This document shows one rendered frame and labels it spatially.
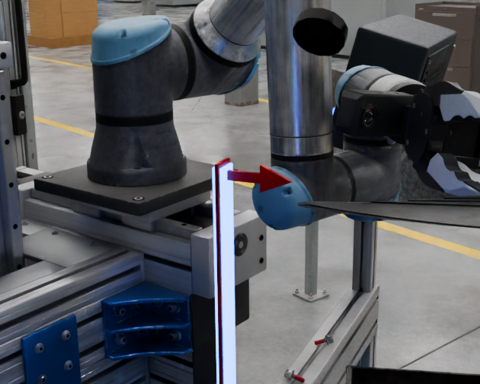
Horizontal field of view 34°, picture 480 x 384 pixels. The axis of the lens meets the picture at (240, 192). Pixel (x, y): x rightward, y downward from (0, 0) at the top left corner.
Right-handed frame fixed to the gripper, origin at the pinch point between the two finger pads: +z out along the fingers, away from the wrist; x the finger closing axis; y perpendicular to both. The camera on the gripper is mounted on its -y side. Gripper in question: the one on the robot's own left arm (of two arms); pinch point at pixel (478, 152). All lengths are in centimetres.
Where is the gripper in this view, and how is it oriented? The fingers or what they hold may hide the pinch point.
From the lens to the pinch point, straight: 76.2
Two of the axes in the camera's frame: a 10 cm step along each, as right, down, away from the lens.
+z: 2.3, 2.8, -9.3
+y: 9.7, 0.5, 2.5
